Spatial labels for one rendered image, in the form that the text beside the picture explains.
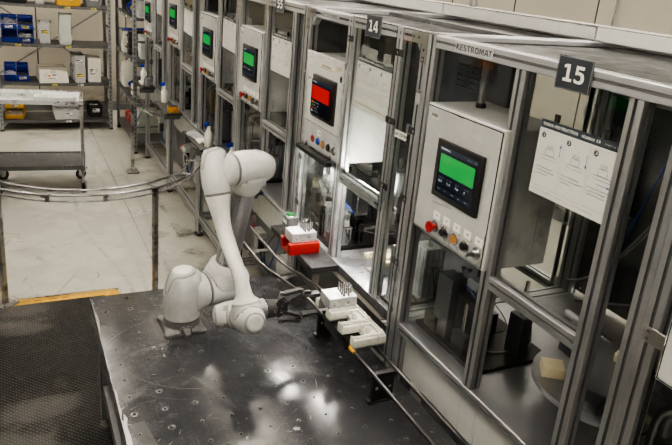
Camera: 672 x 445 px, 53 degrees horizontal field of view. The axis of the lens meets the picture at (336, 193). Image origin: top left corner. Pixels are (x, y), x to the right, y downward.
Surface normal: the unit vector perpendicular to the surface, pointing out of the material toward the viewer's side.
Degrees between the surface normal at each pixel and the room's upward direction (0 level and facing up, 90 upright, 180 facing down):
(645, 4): 90
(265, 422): 0
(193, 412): 0
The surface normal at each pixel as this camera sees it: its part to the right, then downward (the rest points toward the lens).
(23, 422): 0.09, -0.94
